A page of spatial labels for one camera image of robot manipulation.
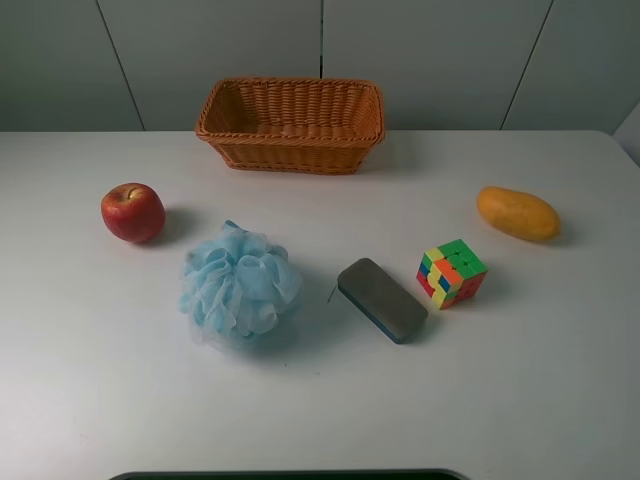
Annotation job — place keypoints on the light blue bath loofah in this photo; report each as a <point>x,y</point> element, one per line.
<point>238,287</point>

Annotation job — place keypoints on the multicoloured puzzle cube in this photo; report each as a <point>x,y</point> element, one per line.
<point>450,273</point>

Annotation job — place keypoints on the red apple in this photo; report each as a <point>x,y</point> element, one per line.
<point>133,212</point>

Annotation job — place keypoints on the yellow mango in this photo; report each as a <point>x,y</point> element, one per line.
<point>518,214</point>

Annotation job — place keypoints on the grey and blue board eraser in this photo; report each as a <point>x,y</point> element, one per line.
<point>388,305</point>

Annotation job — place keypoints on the brown wicker basket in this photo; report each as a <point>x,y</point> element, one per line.
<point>301,125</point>

